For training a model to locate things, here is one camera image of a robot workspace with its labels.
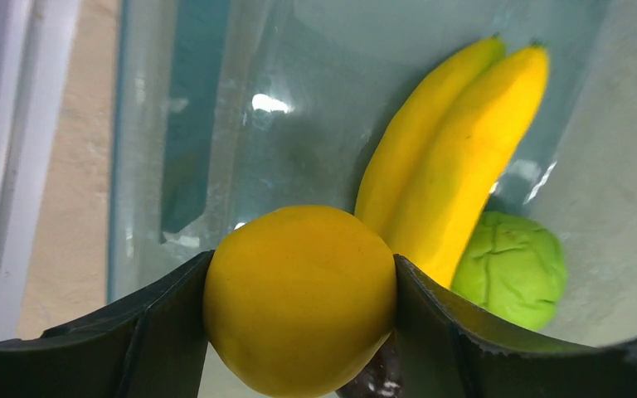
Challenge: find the dark round fake fruit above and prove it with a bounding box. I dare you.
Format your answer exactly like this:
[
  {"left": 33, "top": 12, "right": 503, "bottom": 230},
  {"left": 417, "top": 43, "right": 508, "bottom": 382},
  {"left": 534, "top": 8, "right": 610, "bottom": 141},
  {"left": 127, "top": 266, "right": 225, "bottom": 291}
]
[{"left": 336, "top": 334, "right": 403, "bottom": 398}]

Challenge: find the teal plastic container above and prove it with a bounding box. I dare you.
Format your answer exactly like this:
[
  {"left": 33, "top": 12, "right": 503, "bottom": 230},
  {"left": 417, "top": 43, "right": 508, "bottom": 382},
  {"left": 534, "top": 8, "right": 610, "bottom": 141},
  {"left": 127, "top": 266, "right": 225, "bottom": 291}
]
[{"left": 107, "top": 1, "right": 637, "bottom": 345}]

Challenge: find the aluminium frame rail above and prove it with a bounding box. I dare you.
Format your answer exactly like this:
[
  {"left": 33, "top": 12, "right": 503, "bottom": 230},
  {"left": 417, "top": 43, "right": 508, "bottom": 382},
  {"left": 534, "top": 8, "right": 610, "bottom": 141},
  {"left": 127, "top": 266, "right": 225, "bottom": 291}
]
[{"left": 0, "top": 1, "right": 80, "bottom": 341}]

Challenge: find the green fake lime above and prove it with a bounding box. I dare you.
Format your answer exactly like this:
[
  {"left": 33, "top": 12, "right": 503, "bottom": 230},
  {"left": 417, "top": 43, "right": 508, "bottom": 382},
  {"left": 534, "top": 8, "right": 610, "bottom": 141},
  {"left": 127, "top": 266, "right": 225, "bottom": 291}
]
[{"left": 450, "top": 211, "right": 567, "bottom": 331}]

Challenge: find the yellow fake banana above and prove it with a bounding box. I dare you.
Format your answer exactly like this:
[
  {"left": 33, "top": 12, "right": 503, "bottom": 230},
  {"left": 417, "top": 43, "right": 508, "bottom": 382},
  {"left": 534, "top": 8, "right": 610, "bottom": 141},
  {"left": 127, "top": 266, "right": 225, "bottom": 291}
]
[{"left": 354, "top": 36, "right": 550, "bottom": 287}]

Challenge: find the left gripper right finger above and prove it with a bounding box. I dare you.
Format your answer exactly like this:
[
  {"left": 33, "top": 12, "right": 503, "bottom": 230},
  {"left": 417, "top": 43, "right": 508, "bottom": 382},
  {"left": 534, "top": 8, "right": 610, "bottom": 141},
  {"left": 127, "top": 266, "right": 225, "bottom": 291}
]
[{"left": 395, "top": 256, "right": 637, "bottom": 398}]

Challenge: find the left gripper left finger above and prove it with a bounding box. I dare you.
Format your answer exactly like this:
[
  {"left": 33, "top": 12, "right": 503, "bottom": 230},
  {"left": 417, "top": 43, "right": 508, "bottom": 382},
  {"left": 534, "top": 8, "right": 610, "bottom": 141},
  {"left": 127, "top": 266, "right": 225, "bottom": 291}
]
[{"left": 0, "top": 251, "right": 213, "bottom": 397}]

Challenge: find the yellow fake lemon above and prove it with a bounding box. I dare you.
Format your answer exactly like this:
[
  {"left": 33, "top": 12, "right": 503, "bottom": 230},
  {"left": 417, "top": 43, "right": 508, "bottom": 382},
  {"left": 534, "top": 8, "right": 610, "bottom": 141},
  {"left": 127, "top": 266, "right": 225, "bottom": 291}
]
[{"left": 202, "top": 205, "right": 397, "bottom": 397}]

